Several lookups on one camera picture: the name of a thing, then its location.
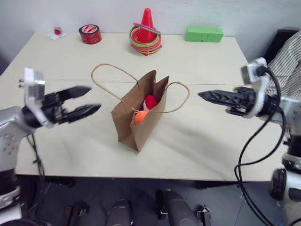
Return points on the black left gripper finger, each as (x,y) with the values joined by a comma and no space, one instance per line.
(84,110)
(76,91)

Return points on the striped beige cloth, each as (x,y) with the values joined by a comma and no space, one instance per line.
(289,58)

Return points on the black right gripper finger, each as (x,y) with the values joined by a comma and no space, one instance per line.
(221,94)
(225,101)

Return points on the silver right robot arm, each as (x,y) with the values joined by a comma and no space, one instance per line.
(292,106)

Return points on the black table frame bracket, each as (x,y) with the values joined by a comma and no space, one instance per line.
(204,215)

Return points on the red plastic cone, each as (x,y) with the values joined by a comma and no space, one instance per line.
(147,26)

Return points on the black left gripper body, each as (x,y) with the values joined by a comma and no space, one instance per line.
(54,110)

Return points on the red and white plush toy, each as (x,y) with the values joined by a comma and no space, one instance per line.
(151,101)

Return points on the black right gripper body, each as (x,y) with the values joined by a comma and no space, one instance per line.
(244,101)

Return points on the green rectangular block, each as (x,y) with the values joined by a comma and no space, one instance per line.
(203,34)

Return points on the dark rounded shape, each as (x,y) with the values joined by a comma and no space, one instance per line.
(121,213)
(177,208)

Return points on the red tape roll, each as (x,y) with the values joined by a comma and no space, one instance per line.
(90,35)

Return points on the brown paper bag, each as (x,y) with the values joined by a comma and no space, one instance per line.
(124,122)

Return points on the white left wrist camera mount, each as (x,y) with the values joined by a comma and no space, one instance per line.
(35,82)

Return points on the black chair back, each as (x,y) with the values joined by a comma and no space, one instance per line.
(279,40)

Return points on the orange plush toy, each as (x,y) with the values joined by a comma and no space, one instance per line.
(140,117)

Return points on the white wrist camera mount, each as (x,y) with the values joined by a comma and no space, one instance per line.
(251,73)
(35,82)

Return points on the small red strawberry toy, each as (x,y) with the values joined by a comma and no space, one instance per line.
(57,30)

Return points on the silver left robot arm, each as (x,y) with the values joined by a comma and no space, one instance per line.
(9,131)

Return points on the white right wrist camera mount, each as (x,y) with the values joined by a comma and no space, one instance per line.
(251,73)

